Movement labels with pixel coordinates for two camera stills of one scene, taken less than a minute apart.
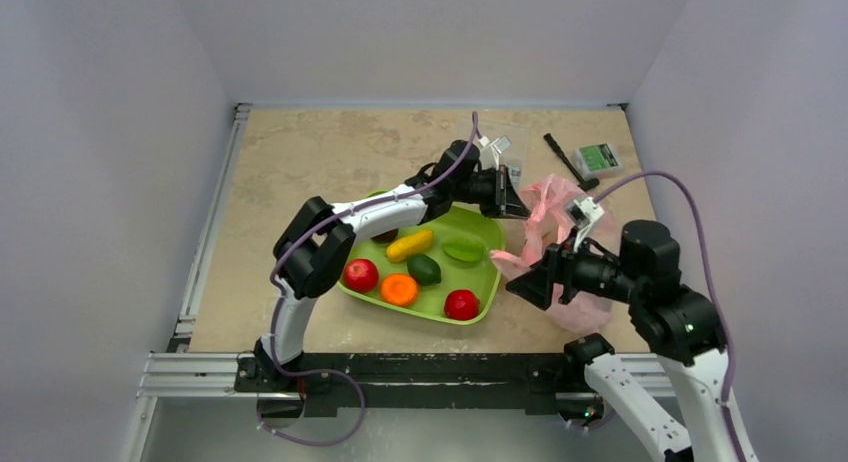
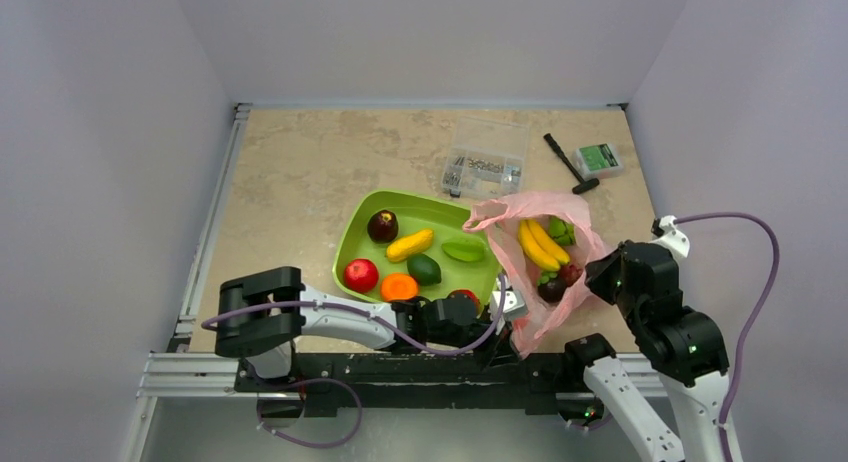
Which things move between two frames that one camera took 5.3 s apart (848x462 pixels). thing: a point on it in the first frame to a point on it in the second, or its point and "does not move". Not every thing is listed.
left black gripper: x=504 y=202 to x=488 y=323
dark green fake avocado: x=424 y=270 does not move
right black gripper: x=559 y=277 to x=602 y=281
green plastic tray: x=438 y=270 does not move
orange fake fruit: x=399 y=289 does not move
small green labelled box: x=595 y=160 does not move
